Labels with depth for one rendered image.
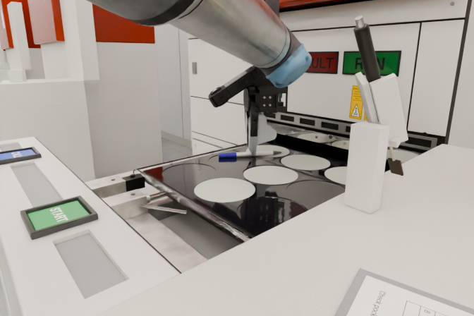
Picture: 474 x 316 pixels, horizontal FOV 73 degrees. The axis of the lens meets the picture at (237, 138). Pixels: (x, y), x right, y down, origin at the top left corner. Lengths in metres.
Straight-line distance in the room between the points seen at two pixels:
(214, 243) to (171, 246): 0.13
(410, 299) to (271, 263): 0.09
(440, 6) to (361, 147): 0.39
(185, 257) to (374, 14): 0.56
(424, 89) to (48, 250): 0.61
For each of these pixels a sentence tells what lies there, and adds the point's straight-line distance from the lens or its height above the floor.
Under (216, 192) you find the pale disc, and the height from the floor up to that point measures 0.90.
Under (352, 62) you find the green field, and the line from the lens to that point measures 0.73.
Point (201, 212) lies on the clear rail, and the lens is 0.46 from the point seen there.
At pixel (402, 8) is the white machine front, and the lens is 0.70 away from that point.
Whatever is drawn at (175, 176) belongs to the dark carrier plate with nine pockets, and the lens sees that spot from 0.60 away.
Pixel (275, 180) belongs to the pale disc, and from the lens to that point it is 0.57.
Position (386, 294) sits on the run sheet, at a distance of 0.24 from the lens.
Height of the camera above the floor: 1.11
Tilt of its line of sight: 14 degrees down
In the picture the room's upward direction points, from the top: straight up
